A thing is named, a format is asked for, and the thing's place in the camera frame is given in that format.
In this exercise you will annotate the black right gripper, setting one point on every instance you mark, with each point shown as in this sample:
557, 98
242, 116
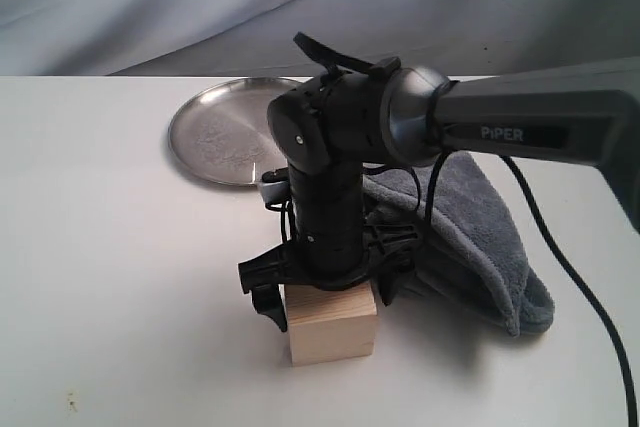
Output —
330, 242

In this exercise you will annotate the light wooden cube block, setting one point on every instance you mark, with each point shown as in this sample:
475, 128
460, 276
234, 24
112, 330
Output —
326, 326

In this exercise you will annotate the grey-blue fluffy towel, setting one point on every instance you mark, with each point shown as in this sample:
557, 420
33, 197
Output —
474, 256

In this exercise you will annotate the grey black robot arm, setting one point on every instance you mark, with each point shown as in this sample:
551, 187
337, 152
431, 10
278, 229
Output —
329, 127

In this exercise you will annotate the round stainless steel plate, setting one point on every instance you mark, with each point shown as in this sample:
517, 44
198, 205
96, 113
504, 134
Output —
221, 135

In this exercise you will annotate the white backdrop cloth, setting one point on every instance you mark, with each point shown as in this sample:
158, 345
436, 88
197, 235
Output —
225, 37

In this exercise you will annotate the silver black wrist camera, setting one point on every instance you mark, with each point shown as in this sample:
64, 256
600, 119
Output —
274, 186

